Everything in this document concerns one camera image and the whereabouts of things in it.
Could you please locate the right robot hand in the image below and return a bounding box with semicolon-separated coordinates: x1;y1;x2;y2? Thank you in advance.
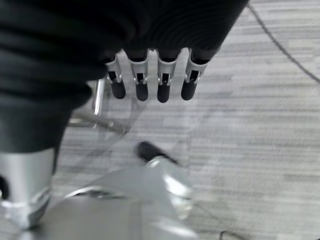
0;0;250;230

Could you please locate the chrome metal table leg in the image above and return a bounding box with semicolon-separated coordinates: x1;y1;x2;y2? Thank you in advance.
68;77;128;136

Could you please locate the dark robot foot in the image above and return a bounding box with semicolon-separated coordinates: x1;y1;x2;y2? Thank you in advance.
136;141;181;166

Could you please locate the silver robot leg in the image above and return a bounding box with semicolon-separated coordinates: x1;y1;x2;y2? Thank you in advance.
37;155;201;240

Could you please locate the thin black floor cable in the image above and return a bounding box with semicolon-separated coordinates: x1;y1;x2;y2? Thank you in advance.
246;4;320;84

